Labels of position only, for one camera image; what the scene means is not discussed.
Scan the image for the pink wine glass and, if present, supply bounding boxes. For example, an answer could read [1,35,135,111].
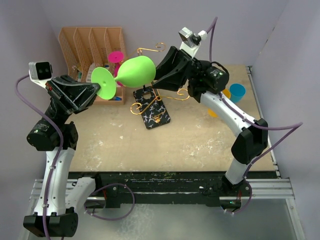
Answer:
[107,51,125,77]

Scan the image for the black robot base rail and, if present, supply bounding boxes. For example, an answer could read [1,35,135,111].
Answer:
[67,170,278,208]

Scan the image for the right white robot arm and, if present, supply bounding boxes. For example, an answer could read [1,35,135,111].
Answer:
[152,46,268,196]

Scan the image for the orange desk file organizer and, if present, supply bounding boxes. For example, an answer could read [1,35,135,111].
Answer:
[58,26,130,106]

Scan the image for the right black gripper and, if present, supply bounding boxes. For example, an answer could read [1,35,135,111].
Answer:
[145,46,212,92]

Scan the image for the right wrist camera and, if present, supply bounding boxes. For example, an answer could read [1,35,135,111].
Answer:
[178,27,208,58]

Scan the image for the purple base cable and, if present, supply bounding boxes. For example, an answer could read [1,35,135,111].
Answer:
[223,181,253,216]
[83,183,136,221]

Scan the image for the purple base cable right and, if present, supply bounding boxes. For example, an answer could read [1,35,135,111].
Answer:
[223,181,253,216]

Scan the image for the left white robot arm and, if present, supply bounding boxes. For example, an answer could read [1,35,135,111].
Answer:
[21,75,103,239]

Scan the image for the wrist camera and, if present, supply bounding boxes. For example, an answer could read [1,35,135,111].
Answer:
[28,61,53,89]
[178,27,208,58]

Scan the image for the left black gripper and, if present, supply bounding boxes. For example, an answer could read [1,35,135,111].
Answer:
[43,74,101,127]

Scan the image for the yellow wine glass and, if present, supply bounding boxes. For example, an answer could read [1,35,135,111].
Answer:
[207,89,231,118]

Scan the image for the blue wine glass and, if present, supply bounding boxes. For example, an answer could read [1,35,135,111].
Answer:
[229,83,246,103]

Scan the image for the green wine glass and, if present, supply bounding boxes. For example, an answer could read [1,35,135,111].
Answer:
[91,55,156,100]

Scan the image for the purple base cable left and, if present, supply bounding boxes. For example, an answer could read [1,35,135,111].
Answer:
[83,183,136,221]

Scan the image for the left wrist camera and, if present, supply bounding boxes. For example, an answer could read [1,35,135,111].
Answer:
[28,61,53,89]

